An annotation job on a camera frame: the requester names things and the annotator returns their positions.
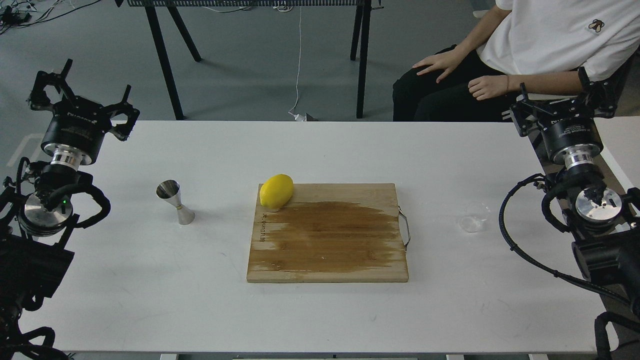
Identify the steel double jigger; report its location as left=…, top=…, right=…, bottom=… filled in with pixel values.
left=155, top=179, right=195, bottom=226

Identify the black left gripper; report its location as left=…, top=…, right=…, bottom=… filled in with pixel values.
left=27, top=58, right=141, bottom=166

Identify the white hanging cable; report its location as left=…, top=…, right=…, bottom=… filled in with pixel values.
left=288, top=6, right=304, bottom=117

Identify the cable bundle on floor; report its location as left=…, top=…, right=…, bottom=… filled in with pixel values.
left=0, top=0, right=103, bottom=35

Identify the person left hand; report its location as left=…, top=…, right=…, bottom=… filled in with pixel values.
left=468, top=75, right=510, bottom=101

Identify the white power adapter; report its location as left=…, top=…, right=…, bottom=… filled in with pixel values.
left=294, top=112, right=318, bottom=122

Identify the seated person white shirt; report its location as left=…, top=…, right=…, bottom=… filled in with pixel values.
left=391, top=0, right=640, bottom=122

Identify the person right hand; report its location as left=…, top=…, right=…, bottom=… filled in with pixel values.
left=412, top=49, right=466, bottom=84

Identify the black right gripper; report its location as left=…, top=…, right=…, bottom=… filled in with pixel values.
left=510, top=66, right=623, bottom=164

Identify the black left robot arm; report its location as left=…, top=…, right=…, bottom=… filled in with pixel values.
left=0, top=59, right=140, bottom=360

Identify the small clear glass cup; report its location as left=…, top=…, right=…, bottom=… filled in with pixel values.
left=457, top=202, right=492, bottom=234

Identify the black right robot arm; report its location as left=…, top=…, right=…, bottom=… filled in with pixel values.
left=498, top=58, right=640, bottom=316

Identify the black metal table frame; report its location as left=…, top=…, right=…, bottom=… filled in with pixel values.
left=114, top=0, right=385, bottom=121

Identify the wooden cutting board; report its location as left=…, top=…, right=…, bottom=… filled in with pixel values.
left=246, top=183, right=409, bottom=284

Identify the yellow lemon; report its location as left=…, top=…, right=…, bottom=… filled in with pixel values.
left=258, top=174, right=294, bottom=210

